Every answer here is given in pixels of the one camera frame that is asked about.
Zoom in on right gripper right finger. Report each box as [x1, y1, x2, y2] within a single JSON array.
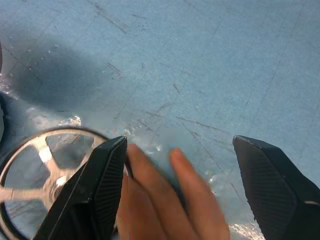
[[232, 134, 320, 240]]

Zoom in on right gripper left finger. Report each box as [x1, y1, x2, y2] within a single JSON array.
[[33, 135, 129, 240]]

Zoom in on person's bare hand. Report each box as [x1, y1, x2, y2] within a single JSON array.
[[116, 144, 231, 240]]

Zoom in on silver spoked motor rotor cover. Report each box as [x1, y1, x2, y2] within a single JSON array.
[[0, 126, 112, 240]]

